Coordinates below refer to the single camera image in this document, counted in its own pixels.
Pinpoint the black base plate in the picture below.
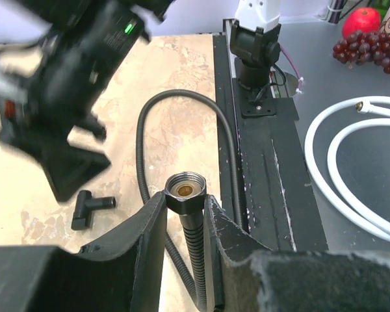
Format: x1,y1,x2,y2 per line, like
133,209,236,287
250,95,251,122
213,34,328,252

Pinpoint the black angle valve fitting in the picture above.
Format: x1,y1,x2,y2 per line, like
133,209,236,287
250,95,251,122
71,190,116,231

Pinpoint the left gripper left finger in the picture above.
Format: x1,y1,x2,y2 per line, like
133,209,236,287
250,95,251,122
0,192,167,311

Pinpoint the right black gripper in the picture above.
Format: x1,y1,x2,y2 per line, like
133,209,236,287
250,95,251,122
0,42,112,203

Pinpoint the black shower hose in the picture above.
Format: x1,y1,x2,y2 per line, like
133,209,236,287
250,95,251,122
135,89,243,312

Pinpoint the white hose loop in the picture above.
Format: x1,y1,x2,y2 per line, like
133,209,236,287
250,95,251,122
304,95,390,245

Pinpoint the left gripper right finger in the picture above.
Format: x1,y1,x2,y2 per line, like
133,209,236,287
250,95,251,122
204,196,390,311

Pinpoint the red apple toy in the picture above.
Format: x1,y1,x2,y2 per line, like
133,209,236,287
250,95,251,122
342,7,381,39

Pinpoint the red small object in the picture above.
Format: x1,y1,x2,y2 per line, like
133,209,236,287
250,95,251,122
333,31,390,75

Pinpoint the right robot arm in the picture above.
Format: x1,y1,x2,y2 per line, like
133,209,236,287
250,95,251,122
0,1,170,203

